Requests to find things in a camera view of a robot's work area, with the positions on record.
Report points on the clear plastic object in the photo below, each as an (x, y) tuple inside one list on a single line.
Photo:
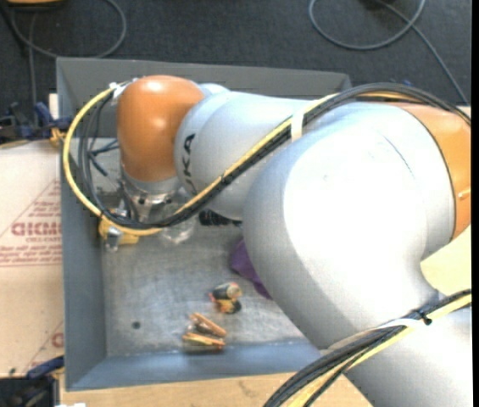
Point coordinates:
[(178, 230)]

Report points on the yellow and grey object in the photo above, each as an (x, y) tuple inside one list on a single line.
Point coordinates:
[(117, 232)]

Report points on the grey metal bin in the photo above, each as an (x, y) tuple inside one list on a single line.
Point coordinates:
[(158, 278)]

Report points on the purple cloth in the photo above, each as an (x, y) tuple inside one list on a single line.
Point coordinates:
[(244, 263)]

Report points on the black and orange toy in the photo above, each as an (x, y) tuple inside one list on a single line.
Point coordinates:
[(226, 297)]

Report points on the brown cardboard board red print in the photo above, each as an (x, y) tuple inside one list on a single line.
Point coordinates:
[(18, 193)]

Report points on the brown and orange flat object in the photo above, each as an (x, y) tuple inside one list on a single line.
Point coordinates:
[(202, 342), (208, 325)]

